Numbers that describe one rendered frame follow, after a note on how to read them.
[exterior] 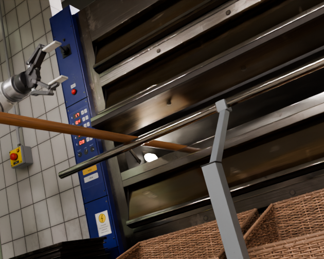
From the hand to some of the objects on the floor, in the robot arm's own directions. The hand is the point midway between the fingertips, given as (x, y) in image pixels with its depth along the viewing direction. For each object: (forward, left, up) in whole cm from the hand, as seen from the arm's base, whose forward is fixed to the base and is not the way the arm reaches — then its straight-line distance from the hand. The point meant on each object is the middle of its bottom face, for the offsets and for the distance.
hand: (59, 60), depth 141 cm
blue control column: (-36, +149, -148) cm, 214 cm away
